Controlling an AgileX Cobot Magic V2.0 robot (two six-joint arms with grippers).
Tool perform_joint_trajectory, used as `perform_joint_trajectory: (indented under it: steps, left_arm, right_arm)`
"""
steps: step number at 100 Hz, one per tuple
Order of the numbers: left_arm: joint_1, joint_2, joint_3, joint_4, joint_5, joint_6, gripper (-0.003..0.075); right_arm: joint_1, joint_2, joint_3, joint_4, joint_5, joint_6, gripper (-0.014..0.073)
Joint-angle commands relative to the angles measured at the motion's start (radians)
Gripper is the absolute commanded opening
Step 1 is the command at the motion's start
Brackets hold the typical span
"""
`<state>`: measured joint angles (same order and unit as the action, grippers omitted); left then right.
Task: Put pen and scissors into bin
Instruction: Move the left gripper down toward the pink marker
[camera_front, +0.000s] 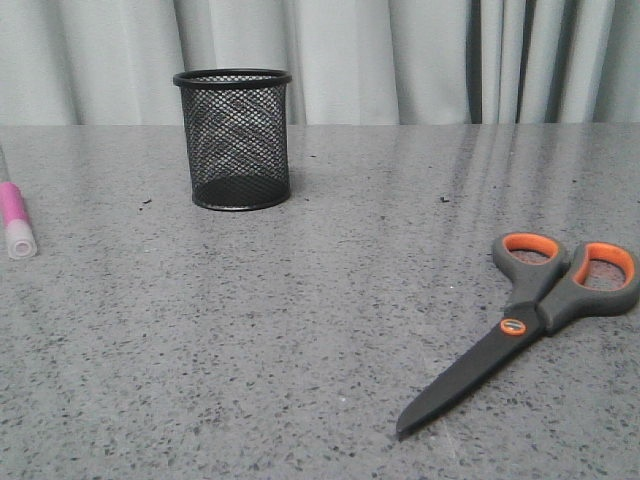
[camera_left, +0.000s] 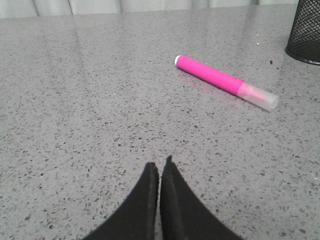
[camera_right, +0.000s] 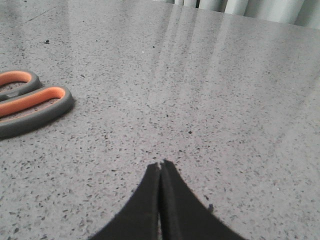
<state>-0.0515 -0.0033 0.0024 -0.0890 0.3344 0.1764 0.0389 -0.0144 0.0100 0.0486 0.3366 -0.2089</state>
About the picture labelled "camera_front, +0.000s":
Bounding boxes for grey curtain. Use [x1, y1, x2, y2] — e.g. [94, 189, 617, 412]
[1, 1, 639, 125]

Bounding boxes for pink marker pen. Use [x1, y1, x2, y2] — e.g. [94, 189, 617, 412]
[1, 151, 38, 260]

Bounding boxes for grey orange handled scissors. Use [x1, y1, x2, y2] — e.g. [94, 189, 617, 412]
[396, 232, 639, 438]

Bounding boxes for black mesh pen holder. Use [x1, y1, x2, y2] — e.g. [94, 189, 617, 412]
[173, 68, 292, 211]

